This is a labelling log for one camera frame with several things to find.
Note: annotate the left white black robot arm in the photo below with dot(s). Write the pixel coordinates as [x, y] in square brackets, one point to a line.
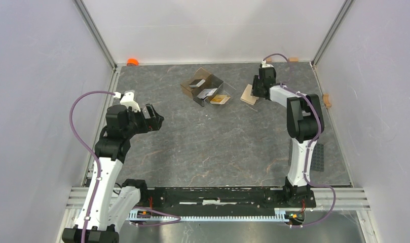
[100, 220]

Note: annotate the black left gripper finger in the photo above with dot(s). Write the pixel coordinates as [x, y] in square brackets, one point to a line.
[154, 125]
[151, 116]

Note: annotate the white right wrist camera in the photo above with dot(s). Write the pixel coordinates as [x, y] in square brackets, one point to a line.
[267, 64]

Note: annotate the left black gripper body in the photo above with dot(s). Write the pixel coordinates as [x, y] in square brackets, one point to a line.
[140, 123]

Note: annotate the black and white card stack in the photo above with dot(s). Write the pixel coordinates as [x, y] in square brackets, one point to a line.
[197, 83]

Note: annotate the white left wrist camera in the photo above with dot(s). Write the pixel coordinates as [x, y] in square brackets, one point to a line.
[128, 100]

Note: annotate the dark grey studded baseplate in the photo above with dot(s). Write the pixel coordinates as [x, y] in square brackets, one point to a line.
[317, 161]

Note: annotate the curved wooden block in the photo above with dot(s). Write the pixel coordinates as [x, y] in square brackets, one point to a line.
[326, 101]

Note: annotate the orange round cap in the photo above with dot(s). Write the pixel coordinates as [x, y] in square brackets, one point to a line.
[132, 62]

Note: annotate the beige leather card holder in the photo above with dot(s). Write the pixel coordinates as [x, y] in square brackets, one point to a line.
[248, 97]

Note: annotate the small wooden block right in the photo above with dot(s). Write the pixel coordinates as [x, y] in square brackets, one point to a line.
[293, 59]

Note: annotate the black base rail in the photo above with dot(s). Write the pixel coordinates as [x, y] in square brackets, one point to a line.
[224, 201]

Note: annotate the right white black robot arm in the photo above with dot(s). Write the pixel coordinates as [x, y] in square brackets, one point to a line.
[304, 121]

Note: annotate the gold VIP card stack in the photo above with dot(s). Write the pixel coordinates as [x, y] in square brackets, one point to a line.
[220, 99]

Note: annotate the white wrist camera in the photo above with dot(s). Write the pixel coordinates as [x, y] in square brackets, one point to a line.
[128, 100]
[267, 64]

